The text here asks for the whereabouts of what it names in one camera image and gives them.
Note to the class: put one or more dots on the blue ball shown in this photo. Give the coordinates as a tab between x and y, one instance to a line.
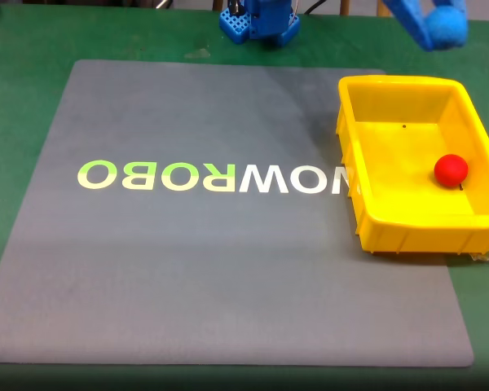
448	30

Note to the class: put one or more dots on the red ball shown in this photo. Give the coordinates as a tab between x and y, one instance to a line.
451	170

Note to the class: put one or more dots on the yellow plastic bin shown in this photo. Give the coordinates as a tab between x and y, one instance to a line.
415	228

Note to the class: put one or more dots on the wooden leg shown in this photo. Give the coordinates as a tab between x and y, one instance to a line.
382	9
217	4
344	6

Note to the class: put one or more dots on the clear plastic wrap scrap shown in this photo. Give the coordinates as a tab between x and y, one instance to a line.
487	256

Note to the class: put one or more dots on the grey mat with lettering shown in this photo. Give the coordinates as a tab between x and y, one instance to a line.
187	264

